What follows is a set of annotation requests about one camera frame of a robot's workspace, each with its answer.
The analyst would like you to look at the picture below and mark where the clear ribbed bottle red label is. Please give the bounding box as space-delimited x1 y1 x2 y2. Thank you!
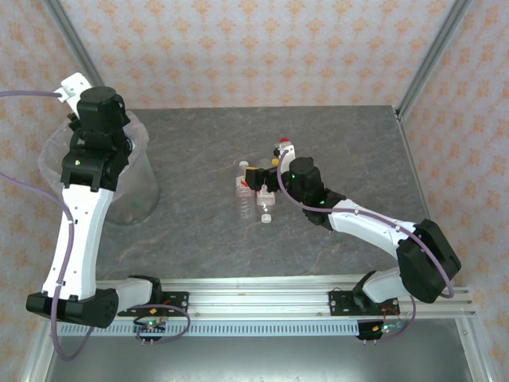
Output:
236 160 258 222
255 186 278 224

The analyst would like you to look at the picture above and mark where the clear plastic bin liner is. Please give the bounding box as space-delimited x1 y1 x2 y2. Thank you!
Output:
38 109 150 188

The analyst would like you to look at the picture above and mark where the clear plastic bin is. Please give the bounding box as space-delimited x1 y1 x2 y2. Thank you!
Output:
38 109 161 227

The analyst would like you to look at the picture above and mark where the grey metal shelf panel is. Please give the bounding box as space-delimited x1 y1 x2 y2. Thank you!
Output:
43 336 478 382

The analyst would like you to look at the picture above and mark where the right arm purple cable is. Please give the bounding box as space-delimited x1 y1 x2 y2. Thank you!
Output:
277 149 457 343

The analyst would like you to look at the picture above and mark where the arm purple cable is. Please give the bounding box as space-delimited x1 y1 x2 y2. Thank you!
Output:
277 149 457 343
0 90 192 362

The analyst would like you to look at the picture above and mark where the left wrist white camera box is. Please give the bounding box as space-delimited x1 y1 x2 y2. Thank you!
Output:
59 72 93 116

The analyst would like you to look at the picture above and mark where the aluminium frame post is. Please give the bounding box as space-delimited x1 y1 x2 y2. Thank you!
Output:
41 0 104 91
396 0 472 117

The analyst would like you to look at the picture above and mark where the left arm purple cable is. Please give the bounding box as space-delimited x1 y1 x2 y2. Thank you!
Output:
0 90 192 362

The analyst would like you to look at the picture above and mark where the aluminium table side rail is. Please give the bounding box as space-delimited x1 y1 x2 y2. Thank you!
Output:
394 107 496 382
21 318 60 382

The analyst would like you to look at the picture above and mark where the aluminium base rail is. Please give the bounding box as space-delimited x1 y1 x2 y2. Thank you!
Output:
95 277 477 322

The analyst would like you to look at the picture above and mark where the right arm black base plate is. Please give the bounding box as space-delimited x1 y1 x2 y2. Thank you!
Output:
328 290 398 318

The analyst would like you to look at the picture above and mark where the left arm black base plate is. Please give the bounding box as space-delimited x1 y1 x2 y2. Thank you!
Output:
117 291 190 318

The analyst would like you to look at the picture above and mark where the grey slotted cable duct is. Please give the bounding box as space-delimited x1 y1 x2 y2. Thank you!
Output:
57 322 361 337

